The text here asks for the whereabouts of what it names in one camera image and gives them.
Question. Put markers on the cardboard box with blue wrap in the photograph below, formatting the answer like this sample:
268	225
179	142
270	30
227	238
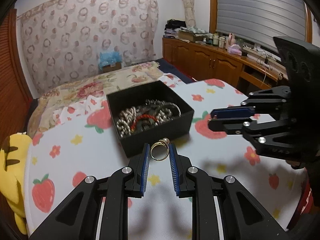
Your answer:
110	61

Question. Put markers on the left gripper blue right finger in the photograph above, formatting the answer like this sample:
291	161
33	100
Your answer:
174	170

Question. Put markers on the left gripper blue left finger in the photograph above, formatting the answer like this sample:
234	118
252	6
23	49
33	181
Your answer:
144	169

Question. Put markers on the person's right hand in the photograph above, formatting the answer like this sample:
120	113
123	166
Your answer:
295	165

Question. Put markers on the grey window blind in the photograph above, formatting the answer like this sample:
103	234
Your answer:
259	21

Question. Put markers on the black open jewelry box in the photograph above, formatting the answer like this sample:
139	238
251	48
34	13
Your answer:
134	129

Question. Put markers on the floral bed quilt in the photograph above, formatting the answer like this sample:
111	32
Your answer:
65	102

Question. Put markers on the stack of folded clothes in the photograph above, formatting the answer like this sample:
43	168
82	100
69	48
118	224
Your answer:
179	30

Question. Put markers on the yellow plush toy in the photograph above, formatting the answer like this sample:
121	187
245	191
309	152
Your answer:
14	152

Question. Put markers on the brown wooden side cabinet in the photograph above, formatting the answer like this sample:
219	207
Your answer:
201	62

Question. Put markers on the pink tissue box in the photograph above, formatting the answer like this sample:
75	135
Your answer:
234	49

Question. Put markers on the silver bangle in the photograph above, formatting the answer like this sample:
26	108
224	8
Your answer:
174	109

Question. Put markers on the silver pearl hair comb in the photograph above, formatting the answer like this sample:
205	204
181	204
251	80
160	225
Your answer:
154	106

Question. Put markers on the brown louvered wardrobe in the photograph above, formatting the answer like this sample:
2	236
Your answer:
15	97

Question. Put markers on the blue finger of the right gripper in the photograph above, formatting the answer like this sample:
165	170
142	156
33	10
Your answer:
233	112
231	126

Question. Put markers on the circle pattern sheer curtain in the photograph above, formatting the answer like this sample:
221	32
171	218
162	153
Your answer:
67	40

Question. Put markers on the strawberry flower print cloth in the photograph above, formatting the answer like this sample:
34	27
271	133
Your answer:
61	157

